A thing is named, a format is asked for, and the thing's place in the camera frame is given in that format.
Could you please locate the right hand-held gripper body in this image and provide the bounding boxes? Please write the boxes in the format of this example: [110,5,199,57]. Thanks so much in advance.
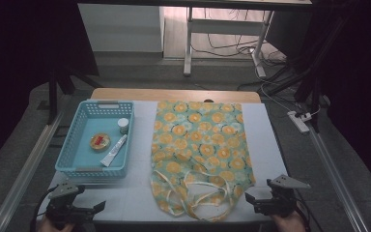
[253,174,312,218]

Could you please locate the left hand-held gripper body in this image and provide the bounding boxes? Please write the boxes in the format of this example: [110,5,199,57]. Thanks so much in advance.
[45,182,95,230]

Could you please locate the blue plastic basket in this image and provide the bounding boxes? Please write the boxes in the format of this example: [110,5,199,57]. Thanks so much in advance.
[54,99,135,179]

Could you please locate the white tube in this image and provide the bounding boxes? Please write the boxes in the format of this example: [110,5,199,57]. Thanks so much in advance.
[100,133,128,168]

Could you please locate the orange round food item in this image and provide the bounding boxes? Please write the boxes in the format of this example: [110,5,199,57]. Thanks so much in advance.
[89,132,112,152]

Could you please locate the orange floral tote bag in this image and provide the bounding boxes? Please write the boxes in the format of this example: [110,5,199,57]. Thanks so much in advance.
[150,100,257,223]

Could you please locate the small white jar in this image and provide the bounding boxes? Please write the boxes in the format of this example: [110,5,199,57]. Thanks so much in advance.
[117,117,130,134]

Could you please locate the person's left hand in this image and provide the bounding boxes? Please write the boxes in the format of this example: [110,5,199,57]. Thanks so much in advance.
[37,215,75,232]

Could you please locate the person's right hand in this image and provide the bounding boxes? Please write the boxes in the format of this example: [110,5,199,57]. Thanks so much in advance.
[270,210,307,232]

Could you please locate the white table mat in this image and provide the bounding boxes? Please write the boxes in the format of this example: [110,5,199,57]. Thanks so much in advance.
[36,100,303,224]

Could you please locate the white power strip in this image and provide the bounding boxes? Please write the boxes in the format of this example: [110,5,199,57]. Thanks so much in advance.
[286,110,313,134]

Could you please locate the black metal stand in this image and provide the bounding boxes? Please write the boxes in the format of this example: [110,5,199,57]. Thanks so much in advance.
[45,62,104,126]
[263,0,352,133]

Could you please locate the dark curtain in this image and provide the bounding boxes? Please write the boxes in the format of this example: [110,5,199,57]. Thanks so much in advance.
[312,0,371,201]
[0,0,100,177]

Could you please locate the white cabinet panel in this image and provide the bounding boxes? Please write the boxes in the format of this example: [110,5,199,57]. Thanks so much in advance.
[77,3,166,53]

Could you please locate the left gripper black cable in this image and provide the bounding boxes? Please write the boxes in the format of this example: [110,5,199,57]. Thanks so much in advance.
[29,185,61,232]

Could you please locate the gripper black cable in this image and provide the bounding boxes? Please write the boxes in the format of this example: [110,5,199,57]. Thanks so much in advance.
[29,185,61,232]
[293,189,318,232]

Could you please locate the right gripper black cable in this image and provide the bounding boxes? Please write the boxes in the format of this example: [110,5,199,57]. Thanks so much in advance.
[293,189,318,232]

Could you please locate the aluminium rail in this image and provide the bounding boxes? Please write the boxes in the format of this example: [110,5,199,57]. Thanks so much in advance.
[306,125,371,232]
[0,110,66,232]

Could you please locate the white cable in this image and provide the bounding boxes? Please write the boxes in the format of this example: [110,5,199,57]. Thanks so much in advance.
[253,62,323,117]

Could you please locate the black floor cables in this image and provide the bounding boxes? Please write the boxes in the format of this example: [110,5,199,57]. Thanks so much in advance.
[189,8,288,61]

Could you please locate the white desk frame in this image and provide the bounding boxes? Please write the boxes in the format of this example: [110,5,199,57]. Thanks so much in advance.
[183,6,275,78]

